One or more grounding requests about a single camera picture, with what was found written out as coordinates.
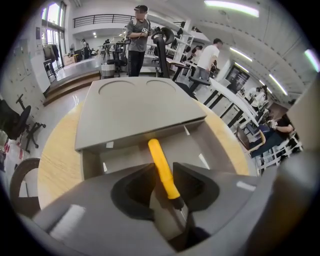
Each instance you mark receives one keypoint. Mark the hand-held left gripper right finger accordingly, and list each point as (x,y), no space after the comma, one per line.
(225,195)

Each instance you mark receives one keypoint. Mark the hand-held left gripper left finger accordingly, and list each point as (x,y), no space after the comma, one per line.
(100,215)

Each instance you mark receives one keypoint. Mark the grey drawer box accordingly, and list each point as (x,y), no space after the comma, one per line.
(140,110)

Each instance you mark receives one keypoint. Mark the wooden chair brown seat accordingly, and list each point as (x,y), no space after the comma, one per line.
(243,140)

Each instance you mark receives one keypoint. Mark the round wooden table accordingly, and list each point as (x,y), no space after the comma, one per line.
(60,160)

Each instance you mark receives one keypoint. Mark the dark round-backed chair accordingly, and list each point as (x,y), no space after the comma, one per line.
(15,180)

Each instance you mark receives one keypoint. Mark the white table black legs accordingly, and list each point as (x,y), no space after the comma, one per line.
(225,90)

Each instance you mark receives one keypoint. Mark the black glass cabinet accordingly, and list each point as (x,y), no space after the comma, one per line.
(237,77)

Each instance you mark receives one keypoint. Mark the black swivel chair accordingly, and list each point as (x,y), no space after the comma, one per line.
(17,122)

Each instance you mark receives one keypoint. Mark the raised platform step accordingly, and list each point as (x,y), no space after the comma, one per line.
(72,85)

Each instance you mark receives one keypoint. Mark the grey waste bin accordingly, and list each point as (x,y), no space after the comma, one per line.
(108,71)

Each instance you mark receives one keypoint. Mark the black office chair with headrest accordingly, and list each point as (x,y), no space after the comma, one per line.
(162,57)

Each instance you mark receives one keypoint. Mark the white metal shelving rack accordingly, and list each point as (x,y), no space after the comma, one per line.
(185,40)

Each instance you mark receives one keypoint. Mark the clothes rack with coats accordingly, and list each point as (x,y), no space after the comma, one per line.
(51,53)

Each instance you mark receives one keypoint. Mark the ceiling light strips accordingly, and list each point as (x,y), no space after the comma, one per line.
(230,5)

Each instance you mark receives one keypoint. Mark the black balcony railing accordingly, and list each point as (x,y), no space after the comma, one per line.
(112,15)

